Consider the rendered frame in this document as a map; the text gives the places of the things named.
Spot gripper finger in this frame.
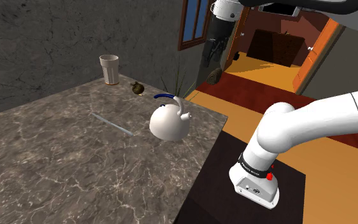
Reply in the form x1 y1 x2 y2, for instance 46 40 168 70
202 39 214 67
213 40 227 62

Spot brown-orange door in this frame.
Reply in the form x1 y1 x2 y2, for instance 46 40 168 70
222 6 251 72

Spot brown rolled mat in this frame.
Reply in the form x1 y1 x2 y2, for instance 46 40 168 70
205 67 224 86

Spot brown-framed window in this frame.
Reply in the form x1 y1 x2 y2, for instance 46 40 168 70
177 0 214 52

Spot green grass plant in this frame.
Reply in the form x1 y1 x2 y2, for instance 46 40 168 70
160 59 198 101

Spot dark brown cabinet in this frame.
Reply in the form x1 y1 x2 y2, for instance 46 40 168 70
246 29 306 67

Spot dark olive pear-shaped object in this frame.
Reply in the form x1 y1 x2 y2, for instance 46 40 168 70
130 81 145 97

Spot orange door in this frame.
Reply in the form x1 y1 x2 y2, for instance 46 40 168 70
292 18 345 95

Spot white ribbed cup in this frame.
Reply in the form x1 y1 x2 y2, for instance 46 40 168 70
99 54 120 86

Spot thin grey stick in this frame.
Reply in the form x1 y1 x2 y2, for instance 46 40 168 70
90 112 135 137

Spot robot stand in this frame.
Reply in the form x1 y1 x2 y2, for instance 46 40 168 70
174 130 306 224

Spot white kettle with blue handle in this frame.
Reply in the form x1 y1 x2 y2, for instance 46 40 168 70
149 94 193 142

